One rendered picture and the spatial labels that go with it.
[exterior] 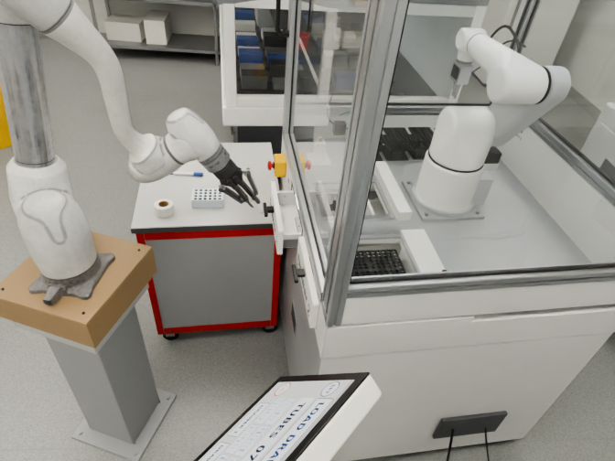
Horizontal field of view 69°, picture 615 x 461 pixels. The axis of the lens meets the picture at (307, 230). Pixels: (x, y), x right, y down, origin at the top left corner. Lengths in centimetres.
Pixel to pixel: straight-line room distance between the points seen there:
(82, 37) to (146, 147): 36
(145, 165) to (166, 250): 53
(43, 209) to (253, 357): 129
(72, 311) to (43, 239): 22
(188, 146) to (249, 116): 94
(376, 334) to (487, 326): 33
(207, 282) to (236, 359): 46
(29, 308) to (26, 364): 103
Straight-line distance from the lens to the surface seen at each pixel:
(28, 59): 136
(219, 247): 185
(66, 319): 141
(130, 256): 151
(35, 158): 146
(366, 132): 83
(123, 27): 550
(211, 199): 182
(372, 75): 79
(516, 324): 146
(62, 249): 135
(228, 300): 209
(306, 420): 83
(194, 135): 137
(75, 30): 119
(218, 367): 225
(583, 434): 252
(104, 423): 205
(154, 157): 142
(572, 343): 170
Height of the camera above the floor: 189
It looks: 40 degrees down
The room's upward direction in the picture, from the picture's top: 6 degrees clockwise
